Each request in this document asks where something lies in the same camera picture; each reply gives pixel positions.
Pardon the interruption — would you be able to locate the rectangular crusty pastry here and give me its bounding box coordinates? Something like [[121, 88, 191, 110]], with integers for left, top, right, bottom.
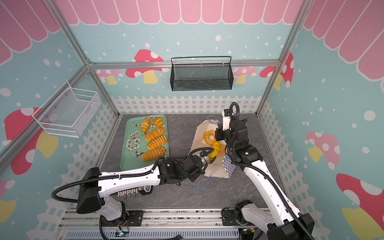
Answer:
[[142, 147, 166, 162]]

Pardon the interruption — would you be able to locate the checkered paper bag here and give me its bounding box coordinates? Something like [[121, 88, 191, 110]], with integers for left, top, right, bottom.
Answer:
[[191, 119, 235, 178]]

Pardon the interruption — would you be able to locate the small croissant bread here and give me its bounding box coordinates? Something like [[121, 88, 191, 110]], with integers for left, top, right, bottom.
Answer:
[[141, 118, 151, 134]]

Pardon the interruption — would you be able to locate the long twisted bread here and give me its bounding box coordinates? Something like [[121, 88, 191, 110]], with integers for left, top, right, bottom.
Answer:
[[145, 128, 165, 142]]

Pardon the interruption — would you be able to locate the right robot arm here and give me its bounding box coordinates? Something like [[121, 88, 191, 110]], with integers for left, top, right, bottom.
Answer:
[[215, 102, 315, 240]]

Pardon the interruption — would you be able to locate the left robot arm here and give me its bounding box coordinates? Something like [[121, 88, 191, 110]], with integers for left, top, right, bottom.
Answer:
[[51, 147, 214, 222]]

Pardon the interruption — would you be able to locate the oval bun bread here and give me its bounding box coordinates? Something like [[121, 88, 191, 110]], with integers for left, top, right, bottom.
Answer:
[[209, 142, 221, 160]]

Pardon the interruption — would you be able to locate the black tool rack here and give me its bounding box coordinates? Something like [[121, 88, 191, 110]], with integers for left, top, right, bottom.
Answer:
[[118, 186, 153, 199]]

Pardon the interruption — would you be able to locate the green floral tray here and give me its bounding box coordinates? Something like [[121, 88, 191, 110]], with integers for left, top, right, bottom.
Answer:
[[121, 115, 168, 171]]

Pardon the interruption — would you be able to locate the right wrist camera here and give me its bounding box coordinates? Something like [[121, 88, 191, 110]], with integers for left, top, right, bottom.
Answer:
[[222, 109, 233, 131]]

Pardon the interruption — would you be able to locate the ring doughnut bread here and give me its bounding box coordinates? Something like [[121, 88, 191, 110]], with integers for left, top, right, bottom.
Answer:
[[203, 130, 216, 146]]

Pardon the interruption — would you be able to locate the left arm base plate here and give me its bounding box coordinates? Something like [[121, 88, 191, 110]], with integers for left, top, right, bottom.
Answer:
[[102, 210, 144, 227]]

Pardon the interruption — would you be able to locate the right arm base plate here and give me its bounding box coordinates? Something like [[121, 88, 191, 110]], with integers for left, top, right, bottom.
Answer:
[[221, 208, 254, 226]]

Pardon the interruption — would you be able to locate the black mesh wall basket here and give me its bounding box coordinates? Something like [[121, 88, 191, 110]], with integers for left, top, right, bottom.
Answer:
[[170, 56, 234, 92]]

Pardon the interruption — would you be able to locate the white wire wall basket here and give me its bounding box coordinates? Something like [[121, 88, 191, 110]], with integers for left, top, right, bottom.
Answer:
[[32, 82, 102, 138]]

